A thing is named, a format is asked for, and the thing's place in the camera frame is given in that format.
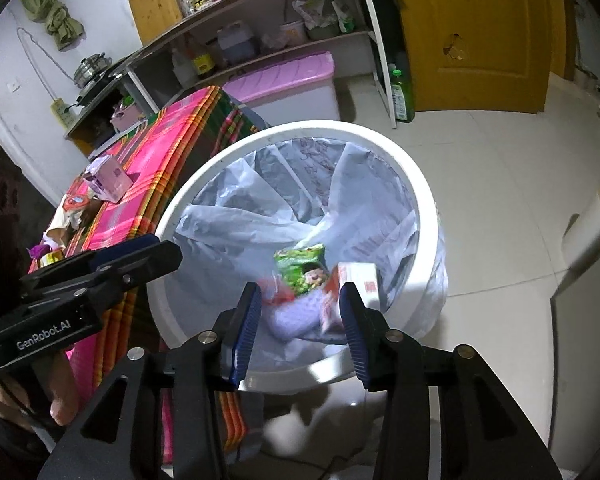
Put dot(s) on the person's left hand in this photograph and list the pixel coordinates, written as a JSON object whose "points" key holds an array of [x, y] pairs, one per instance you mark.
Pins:
{"points": [[62, 402]]}

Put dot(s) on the clear glass jar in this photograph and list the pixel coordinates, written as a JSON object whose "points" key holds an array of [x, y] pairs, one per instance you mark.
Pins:
{"points": [[185, 4]]}

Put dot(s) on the translucent plastic jug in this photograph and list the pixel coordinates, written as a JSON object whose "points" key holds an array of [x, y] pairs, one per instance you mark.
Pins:
{"points": [[237, 42]]}

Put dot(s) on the white crumpled plastic bags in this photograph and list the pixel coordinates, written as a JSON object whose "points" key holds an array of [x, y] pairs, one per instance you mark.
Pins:
{"points": [[320, 7]]}

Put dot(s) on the white and red carton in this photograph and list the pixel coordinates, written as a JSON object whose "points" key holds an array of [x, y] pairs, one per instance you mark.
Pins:
{"points": [[359, 276]]}

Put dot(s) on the green hanging cloth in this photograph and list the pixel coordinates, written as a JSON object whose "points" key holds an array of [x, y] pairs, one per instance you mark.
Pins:
{"points": [[50, 10]]}

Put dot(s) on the yellow wooden door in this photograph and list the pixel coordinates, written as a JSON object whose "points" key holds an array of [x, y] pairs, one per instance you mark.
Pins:
{"points": [[475, 35]]}

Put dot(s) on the instant noodle cup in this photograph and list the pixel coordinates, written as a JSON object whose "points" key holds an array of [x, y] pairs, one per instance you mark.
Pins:
{"points": [[295, 31]]}

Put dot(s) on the yellow oil bottle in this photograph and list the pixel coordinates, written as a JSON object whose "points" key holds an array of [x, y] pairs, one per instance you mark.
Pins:
{"points": [[202, 60]]}

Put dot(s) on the clear plastic bottle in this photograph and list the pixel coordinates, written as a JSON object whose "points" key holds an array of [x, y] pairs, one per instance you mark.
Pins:
{"points": [[180, 69]]}

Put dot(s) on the beige crumpled wrapper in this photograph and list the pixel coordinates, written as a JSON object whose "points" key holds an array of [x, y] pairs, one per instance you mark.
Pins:
{"points": [[55, 237]]}

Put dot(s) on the pink lidded storage box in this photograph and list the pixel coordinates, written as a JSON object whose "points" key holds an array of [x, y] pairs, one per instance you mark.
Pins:
{"points": [[280, 80]]}

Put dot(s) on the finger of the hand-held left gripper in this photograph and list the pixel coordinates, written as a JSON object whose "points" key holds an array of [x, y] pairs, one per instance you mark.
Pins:
{"points": [[125, 249], [150, 262]]}

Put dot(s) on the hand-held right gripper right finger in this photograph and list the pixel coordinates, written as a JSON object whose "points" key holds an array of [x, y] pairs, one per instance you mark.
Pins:
{"points": [[354, 335]]}

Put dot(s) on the orange and white snack wrapper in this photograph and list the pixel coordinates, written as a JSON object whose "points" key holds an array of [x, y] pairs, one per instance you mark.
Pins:
{"points": [[75, 206]]}

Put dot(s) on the white paper roll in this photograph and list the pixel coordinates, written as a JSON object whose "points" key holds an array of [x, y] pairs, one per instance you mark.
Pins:
{"points": [[592, 220]]}

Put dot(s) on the wooden cutting board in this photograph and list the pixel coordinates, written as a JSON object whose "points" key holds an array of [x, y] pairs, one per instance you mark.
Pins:
{"points": [[155, 7]]}

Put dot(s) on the black induction cooker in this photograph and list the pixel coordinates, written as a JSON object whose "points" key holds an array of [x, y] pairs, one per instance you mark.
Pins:
{"points": [[97, 89]]}

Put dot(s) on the steel cooking pot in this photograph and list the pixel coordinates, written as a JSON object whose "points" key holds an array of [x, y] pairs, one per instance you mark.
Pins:
{"points": [[90, 67]]}

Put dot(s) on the green plastic bottle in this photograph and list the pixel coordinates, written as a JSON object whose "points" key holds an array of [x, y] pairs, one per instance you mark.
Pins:
{"points": [[402, 95]]}

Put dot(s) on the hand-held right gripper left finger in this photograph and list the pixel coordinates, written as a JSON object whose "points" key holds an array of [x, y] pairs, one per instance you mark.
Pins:
{"points": [[244, 332]]}

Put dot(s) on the yellowed power strip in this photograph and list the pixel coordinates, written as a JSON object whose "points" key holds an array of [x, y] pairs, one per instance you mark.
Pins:
{"points": [[60, 111]]}

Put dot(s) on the purple and yellow wrapper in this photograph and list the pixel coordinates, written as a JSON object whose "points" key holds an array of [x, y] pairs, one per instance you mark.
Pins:
{"points": [[45, 256]]}

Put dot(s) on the pink drink carton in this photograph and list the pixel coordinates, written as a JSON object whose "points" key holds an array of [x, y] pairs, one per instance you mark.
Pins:
{"points": [[107, 179]]}

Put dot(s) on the lavender packet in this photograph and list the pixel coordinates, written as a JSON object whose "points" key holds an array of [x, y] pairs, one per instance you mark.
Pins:
{"points": [[300, 316]]}

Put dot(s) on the red wrapper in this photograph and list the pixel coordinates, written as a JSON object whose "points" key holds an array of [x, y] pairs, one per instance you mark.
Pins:
{"points": [[277, 294]]}

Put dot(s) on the translucent white bin liner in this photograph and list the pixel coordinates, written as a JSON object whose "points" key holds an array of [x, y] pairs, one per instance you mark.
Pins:
{"points": [[240, 220]]}

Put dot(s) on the pink plaid tablecloth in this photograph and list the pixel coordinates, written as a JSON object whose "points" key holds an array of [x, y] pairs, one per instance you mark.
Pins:
{"points": [[170, 135]]}

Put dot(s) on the green snack packet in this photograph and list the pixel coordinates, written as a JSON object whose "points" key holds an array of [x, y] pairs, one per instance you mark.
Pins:
{"points": [[300, 270]]}

